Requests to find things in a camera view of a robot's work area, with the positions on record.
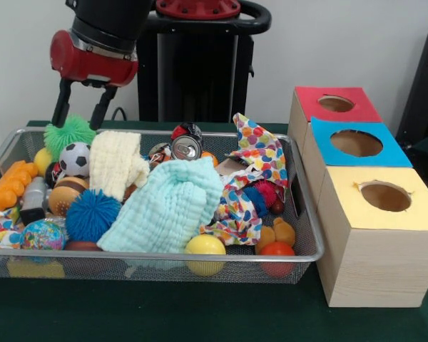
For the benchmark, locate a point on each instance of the orange ladder-shaped block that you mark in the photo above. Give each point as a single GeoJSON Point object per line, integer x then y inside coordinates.
{"type": "Point", "coordinates": [10, 185]}

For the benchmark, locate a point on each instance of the red orange ball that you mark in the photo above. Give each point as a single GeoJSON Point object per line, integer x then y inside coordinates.
{"type": "Point", "coordinates": [277, 253]}

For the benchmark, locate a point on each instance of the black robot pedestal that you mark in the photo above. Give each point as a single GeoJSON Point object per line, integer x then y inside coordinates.
{"type": "Point", "coordinates": [192, 71]}

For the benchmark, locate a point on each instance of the dark green tablecloth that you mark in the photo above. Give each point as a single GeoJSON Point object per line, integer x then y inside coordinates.
{"type": "Point", "coordinates": [164, 313]}

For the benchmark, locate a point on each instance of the polka dot cloth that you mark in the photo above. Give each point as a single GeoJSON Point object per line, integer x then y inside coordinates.
{"type": "Point", "coordinates": [260, 149]}

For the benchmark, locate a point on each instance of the mint green cloth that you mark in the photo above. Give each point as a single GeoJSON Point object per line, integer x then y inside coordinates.
{"type": "Point", "coordinates": [164, 210]}

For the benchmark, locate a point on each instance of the green spiky ball with eyes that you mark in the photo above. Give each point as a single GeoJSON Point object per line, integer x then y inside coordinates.
{"type": "Point", "coordinates": [69, 137]}

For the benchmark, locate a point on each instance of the wooden three-hole box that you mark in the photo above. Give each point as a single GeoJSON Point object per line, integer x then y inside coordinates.
{"type": "Point", "coordinates": [374, 267]}

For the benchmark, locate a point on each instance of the small soccer ball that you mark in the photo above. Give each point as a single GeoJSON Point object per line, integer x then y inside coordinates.
{"type": "Point", "coordinates": [75, 160]}

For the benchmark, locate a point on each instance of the globe print ball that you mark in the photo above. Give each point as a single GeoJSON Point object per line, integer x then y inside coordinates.
{"type": "Point", "coordinates": [43, 235]}

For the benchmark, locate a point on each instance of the black panel stand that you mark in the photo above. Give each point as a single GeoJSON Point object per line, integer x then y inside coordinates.
{"type": "Point", "coordinates": [421, 89]}

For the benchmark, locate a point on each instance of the blue spiky ball with eyes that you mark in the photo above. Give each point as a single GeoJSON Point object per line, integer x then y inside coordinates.
{"type": "Point", "coordinates": [91, 215]}

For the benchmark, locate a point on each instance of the yellow ball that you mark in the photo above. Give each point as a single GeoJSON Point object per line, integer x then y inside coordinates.
{"type": "Point", "coordinates": [205, 249]}

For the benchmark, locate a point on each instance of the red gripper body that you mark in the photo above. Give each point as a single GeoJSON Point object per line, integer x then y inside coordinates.
{"type": "Point", "coordinates": [92, 67]}

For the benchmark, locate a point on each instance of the cream waffle cloth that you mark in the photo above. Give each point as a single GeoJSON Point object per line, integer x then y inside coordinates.
{"type": "Point", "coordinates": [114, 160]}

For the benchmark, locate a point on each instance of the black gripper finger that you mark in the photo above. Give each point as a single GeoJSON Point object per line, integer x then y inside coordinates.
{"type": "Point", "coordinates": [102, 110]}
{"type": "Point", "coordinates": [61, 103]}

